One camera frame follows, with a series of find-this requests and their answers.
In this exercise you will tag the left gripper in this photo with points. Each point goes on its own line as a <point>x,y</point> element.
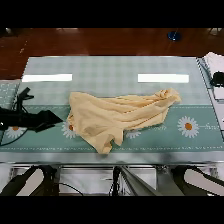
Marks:
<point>46,120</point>

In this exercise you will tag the yellow T-shirt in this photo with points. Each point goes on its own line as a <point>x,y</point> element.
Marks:
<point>106,116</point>

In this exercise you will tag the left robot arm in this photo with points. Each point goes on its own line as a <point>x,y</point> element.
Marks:
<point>16,119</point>

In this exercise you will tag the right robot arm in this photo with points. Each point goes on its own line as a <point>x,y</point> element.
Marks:
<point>203,180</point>

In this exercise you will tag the blue round object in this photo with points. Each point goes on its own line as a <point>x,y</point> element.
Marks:
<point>174,35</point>

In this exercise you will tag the white garment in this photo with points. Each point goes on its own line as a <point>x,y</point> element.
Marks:
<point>215,61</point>

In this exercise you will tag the silver frame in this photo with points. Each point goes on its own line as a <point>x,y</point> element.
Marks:
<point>137,184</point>

